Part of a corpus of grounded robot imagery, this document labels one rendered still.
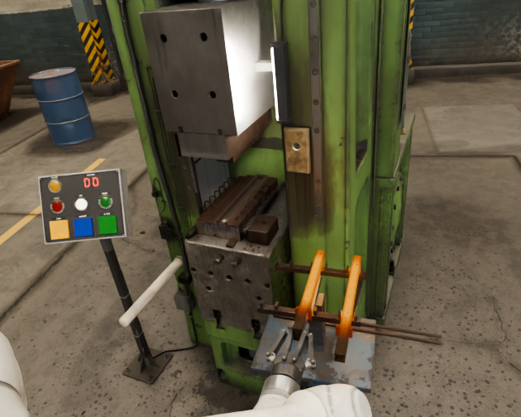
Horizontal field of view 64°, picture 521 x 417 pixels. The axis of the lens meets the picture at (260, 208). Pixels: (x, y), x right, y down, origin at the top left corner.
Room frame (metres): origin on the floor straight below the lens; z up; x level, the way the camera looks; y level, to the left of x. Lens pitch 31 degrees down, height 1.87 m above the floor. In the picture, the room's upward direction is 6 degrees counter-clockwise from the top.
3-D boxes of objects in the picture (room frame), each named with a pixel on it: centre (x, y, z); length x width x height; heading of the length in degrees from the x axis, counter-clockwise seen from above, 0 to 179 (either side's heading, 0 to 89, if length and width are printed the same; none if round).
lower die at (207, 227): (1.61, 0.09, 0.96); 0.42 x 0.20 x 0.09; 153
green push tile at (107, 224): (1.47, 0.63, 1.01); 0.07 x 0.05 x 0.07; 88
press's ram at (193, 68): (1.59, 0.05, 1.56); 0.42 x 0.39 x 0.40; 153
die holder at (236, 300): (1.60, 0.04, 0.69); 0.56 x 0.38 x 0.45; 153
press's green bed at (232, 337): (1.60, 0.04, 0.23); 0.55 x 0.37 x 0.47; 153
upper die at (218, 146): (1.61, 0.09, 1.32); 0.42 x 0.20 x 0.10; 153
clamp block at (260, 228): (1.40, 0.00, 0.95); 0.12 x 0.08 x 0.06; 153
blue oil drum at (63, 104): (5.66, 2.46, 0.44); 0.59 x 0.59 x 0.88
